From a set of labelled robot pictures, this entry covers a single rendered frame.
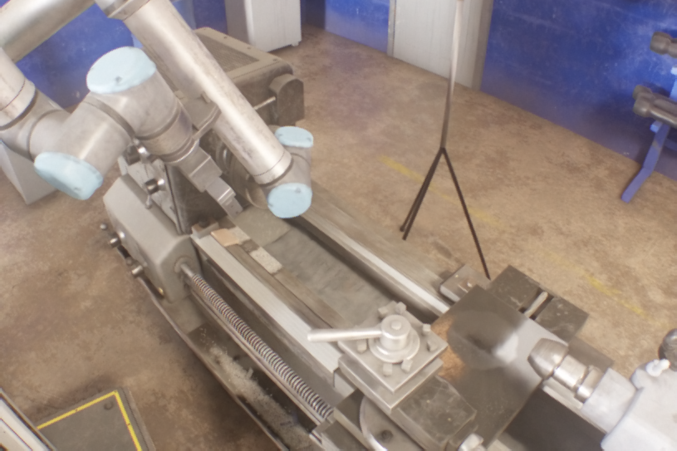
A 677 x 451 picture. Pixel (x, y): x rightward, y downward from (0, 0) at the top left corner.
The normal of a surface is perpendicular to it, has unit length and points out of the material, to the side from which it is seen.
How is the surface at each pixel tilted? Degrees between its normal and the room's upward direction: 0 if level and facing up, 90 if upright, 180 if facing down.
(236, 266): 36
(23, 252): 0
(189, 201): 90
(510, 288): 0
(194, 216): 90
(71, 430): 0
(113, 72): 19
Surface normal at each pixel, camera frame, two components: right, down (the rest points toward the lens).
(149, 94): 0.84, 0.34
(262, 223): 0.00, -0.78
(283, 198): 0.11, 0.67
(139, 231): -0.39, -0.44
